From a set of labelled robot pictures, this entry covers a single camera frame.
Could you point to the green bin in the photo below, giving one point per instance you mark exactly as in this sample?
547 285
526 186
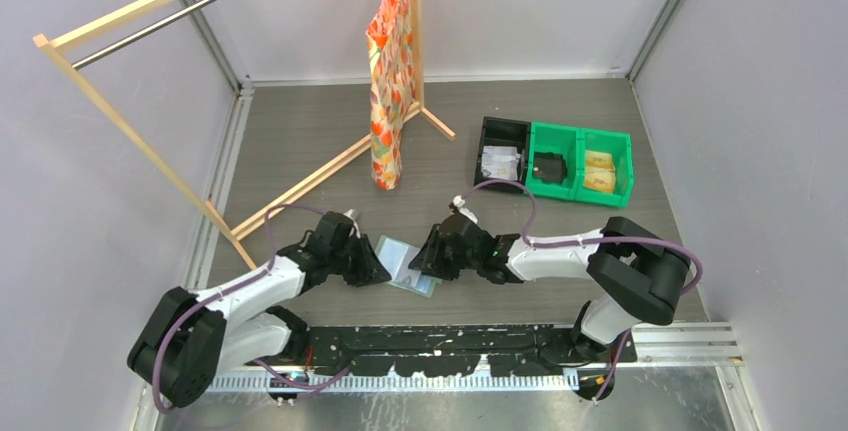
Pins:
620 146
564 140

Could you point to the orange floral hanging cloth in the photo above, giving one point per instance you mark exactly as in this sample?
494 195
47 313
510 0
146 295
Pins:
389 45

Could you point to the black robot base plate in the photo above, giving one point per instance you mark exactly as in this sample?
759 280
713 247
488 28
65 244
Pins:
442 351

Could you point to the white cards in bin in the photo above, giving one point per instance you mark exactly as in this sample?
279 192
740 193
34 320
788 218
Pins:
500 162

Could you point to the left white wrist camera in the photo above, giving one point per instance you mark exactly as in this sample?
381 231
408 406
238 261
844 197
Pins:
353 215

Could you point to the wooden clothes rack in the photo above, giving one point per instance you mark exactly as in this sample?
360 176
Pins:
131 142

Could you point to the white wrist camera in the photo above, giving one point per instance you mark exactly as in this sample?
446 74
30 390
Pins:
353 215
458 205

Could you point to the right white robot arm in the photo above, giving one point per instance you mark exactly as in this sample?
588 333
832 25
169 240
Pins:
642 276

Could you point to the black cards in bin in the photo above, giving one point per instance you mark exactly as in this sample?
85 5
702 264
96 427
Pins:
549 168

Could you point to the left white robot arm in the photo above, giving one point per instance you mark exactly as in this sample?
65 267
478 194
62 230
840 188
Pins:
193 336

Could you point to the green bin middle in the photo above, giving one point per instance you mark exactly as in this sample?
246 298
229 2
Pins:
564 140

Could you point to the black storage bin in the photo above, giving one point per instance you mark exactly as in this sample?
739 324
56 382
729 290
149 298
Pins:
504 132

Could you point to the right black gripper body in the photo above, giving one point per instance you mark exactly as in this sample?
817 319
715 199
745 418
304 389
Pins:
450 263

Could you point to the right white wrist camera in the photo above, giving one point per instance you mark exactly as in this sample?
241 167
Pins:
458 205

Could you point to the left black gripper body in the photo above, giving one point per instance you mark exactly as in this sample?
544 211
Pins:
353 262

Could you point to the green bin right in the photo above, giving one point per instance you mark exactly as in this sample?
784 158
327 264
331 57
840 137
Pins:
620 146

